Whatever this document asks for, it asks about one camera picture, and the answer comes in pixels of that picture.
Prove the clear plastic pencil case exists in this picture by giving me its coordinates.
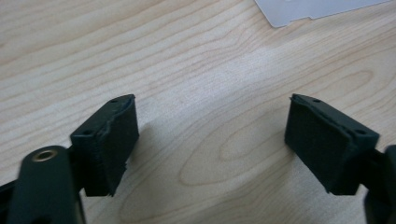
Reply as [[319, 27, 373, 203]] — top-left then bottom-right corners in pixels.
[[253, 0, 393, 29]]

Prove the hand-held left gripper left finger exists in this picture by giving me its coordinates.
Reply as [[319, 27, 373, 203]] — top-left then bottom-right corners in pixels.
[[69, 93, 140, 198]]

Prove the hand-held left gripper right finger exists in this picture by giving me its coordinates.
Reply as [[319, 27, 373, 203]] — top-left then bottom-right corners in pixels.
[[284, 93, 381, 196]]

